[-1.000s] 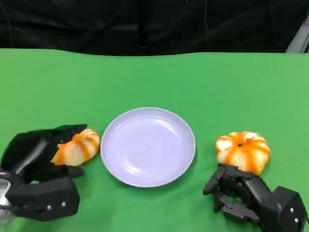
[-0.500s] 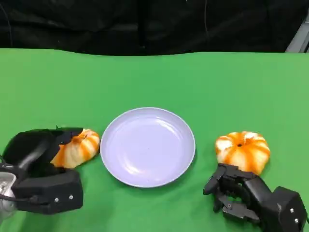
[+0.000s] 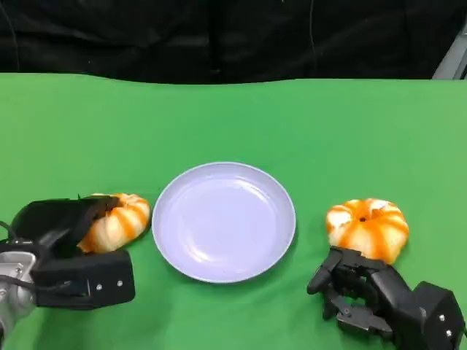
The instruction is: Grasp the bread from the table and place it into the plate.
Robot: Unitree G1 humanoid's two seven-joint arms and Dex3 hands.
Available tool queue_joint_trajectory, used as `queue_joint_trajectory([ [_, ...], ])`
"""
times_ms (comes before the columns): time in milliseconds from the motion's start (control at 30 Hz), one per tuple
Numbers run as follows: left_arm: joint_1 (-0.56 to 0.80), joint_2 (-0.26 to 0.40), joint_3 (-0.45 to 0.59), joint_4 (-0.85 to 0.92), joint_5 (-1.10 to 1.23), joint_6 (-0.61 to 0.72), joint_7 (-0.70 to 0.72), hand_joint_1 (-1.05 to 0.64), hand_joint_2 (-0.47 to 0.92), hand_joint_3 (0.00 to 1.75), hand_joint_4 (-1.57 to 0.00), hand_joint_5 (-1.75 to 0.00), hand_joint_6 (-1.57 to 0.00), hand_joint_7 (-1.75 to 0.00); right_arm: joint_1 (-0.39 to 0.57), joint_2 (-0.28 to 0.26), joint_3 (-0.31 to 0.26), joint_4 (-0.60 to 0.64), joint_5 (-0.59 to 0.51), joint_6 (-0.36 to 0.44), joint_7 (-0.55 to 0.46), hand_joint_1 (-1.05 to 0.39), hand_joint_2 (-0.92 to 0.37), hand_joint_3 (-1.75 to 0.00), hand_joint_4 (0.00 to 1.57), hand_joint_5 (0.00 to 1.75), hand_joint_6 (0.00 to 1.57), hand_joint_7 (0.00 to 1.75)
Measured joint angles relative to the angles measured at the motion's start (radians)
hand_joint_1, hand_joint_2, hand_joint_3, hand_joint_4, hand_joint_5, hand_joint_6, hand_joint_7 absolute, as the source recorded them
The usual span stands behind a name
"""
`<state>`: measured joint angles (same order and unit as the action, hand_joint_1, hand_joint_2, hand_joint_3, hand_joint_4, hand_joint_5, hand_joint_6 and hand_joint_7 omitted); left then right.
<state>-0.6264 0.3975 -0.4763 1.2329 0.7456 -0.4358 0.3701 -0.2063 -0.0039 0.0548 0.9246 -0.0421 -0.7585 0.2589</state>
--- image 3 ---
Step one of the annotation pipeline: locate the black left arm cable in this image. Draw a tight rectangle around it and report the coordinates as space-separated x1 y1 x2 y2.
0 220 26 246

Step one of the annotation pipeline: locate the grey metal frame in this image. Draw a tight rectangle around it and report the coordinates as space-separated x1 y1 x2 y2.
432 34 467 80

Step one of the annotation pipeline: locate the green table cloth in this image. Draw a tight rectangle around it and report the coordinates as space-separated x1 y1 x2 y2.
0 71 467 350

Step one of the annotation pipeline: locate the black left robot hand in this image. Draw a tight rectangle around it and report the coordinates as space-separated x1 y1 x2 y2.
9 195 121 262

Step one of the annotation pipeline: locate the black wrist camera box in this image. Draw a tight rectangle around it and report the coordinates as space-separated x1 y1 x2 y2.
412 280 458 350
31 249 136 311

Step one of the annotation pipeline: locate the black backdrop curtain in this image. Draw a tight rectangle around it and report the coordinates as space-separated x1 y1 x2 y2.
0 0 467 85

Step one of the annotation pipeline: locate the lilac plate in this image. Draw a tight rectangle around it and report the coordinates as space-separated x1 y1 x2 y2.
151 162 297 284

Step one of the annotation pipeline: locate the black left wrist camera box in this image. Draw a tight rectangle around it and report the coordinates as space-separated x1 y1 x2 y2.
31 249 136 311

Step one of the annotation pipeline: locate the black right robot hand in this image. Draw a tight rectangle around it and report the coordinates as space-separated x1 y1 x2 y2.
306 246 426 350

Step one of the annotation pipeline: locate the orange and white bread roll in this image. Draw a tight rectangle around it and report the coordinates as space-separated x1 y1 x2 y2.
78 192 152 254
325 198 409 265

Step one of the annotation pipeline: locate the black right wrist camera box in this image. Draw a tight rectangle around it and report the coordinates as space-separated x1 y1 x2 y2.
412 280 458 350

